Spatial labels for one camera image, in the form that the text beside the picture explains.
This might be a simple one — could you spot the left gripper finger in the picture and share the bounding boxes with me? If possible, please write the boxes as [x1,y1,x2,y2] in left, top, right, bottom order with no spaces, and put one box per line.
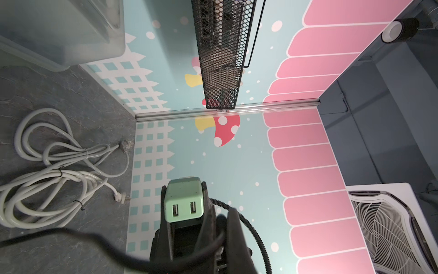
[219,208,257,274]

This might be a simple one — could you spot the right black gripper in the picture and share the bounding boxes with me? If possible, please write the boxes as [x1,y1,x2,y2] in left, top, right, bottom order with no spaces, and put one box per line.
[149,182,227,274]

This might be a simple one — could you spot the green charger adapter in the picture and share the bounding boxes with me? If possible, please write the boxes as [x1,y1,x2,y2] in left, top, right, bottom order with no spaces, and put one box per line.
[164,177,204,223]

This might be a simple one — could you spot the black cable with plug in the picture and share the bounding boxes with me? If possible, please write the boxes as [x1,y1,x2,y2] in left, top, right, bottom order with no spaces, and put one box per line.
[0,213,228,274]

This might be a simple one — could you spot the white ceiling air vent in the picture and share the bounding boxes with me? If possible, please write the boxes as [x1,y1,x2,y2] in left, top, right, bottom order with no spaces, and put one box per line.
[347,183,438,274]

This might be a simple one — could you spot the green plastic storage box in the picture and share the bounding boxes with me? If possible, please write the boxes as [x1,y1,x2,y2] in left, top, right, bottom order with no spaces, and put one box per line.
[1,1,125,72]

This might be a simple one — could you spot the black ceiling spotlight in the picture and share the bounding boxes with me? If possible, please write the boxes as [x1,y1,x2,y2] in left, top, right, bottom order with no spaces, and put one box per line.
[381,18,420,44]

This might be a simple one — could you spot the white coiled power cable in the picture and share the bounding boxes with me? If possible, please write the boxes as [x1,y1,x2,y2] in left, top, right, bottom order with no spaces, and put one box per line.
[0,167,132,229]

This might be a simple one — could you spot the black wire mesh basket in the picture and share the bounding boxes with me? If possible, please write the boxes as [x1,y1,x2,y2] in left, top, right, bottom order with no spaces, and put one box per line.
[192,0,262,110]

